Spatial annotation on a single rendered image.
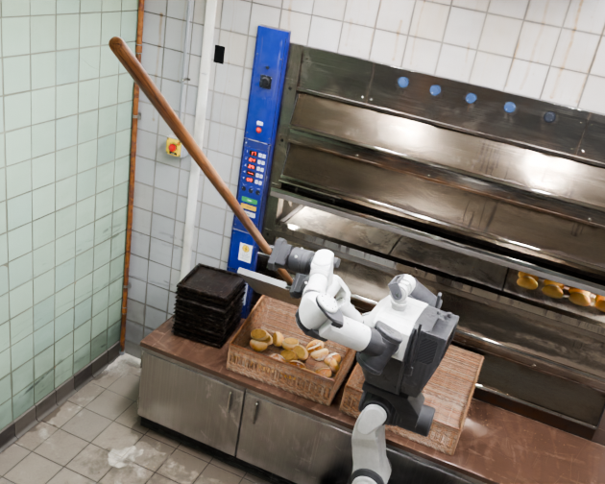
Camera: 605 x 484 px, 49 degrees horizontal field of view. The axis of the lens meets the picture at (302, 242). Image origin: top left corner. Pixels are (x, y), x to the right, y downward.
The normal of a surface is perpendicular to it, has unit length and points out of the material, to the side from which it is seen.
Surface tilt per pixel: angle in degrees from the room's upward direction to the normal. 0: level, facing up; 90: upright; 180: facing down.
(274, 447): 90
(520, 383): 70
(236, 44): 90
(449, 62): 90
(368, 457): 90
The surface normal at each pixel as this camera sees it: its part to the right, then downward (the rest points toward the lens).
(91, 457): 0.16, -0.89
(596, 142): -0.40, 0.35
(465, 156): -0.29, 0.01
